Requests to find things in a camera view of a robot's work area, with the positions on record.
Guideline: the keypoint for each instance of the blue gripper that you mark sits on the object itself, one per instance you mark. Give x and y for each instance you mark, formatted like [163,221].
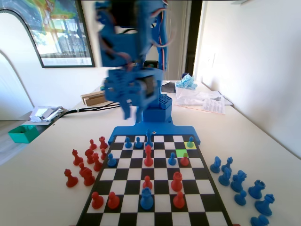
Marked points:
[122,87]

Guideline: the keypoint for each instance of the red pawn chess piece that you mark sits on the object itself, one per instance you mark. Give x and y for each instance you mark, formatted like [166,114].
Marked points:
[179,202]
[103,155]
[92,144]
[113,203]
[70,180]
[97,202]
[147,184]
[184,161]

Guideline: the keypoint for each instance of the blue pawn chess piece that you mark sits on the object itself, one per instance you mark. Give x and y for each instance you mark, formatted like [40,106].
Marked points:
[259,221]
[127,143]
[172,160]
[138,144]
[240,199]
[191,143]
[111,161]

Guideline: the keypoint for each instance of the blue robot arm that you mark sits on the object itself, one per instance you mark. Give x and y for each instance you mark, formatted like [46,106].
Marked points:
[155,115]

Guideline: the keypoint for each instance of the blue king chess piece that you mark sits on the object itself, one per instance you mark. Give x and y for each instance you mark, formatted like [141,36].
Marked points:
[148,141]

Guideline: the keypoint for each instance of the red rook chess piece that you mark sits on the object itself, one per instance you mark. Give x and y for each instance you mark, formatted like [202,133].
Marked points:
[176,183]
[102,143]

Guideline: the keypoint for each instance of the tall red piece board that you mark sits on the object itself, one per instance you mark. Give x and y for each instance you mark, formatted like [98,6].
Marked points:
[148,159]

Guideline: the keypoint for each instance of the blue rook chess piece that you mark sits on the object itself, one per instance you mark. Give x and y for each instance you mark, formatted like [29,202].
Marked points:
[146,201]
[256,191]

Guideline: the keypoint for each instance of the blue knight chess piece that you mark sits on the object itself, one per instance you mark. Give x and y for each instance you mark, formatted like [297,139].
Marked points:
[238,183]
[215,166]

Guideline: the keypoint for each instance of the blue bishop chess piece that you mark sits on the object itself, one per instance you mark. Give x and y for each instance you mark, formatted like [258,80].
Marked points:
[225,179]
[227,164]

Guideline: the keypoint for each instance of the long cardboard box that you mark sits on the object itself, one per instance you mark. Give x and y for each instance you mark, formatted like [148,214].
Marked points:
[92,99]

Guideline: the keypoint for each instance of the dark grey pouch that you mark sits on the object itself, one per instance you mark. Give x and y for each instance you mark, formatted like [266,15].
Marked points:
[171,87]

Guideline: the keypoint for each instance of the clear plastic bag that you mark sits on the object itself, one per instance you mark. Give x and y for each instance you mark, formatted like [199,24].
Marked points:
[190,97]

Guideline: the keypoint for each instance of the blue crumpled cloth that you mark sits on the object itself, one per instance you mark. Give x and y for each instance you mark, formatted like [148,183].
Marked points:
[187,83]

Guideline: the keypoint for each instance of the black white chessboard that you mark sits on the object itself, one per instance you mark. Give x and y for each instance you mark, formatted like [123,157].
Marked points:
[160,175]

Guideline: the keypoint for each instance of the grey white paper pile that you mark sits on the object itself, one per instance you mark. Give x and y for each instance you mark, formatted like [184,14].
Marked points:
[44,114]

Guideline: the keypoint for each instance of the printed paper sheet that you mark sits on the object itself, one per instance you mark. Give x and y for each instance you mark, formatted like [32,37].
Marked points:
[214,106]

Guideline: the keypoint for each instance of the black framed poster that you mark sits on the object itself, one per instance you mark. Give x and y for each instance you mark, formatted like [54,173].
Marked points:
[61,35]

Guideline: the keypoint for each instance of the green plastic bin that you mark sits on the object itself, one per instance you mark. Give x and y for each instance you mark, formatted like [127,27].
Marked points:
[22,135]

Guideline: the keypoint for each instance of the blue base plate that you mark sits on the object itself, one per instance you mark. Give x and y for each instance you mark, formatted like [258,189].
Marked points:
[131,130]

